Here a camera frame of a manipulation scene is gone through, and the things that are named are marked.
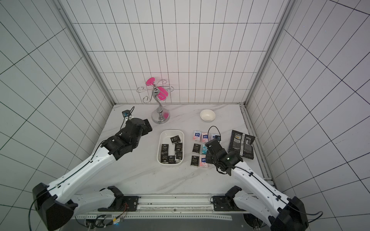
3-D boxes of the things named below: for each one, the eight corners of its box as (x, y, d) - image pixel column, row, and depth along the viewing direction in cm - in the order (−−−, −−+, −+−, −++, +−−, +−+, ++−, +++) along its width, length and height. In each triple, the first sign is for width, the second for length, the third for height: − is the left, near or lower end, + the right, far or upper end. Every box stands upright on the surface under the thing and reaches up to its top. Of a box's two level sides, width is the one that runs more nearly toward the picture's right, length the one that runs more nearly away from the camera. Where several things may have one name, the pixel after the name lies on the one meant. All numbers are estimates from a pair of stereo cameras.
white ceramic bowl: (200, 123, 108) (200, 119, 104) (199, 113, 115) (200, 109, 111) (215, 123, 108) (216, 119, 104) (213, 113, 115) (214, 109, 111)
